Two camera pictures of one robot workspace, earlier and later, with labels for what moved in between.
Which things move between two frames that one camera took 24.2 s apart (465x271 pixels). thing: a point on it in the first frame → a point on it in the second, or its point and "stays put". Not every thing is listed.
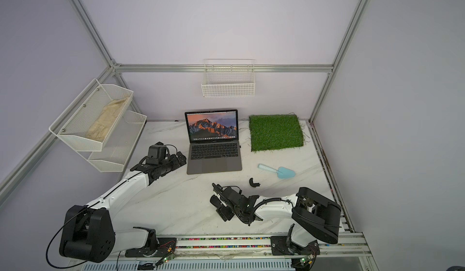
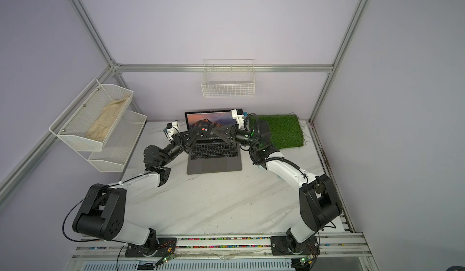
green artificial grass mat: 269,132 stays put
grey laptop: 214,138 stays put
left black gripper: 181,158 → 183,142
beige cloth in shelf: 103,123 stays put
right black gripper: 225,213 → 234,133
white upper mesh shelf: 87,123 stays put
